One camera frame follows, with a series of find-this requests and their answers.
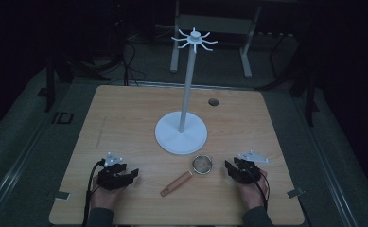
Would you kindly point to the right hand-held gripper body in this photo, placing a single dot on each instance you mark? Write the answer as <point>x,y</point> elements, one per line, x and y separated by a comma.
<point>249,171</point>

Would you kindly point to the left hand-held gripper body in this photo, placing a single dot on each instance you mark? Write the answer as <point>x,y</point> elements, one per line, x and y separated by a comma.
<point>110,181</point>

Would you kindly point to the person's left hand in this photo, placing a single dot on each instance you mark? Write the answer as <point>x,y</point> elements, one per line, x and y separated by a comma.
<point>104,197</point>

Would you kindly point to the person's right hand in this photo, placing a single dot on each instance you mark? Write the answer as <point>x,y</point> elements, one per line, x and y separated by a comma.
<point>251,195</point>

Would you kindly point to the white hook stand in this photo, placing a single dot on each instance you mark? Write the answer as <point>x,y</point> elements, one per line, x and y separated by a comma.
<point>181,134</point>

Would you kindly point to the black metal stand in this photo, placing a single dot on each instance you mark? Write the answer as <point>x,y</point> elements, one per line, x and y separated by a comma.
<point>49,85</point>
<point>311,101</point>

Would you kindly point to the grey metal table bracket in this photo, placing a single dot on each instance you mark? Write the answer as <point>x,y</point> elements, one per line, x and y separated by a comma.
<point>294,192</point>
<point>62,195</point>

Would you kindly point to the grey metal table frame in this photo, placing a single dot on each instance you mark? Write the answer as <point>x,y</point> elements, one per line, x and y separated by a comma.
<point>247,47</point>

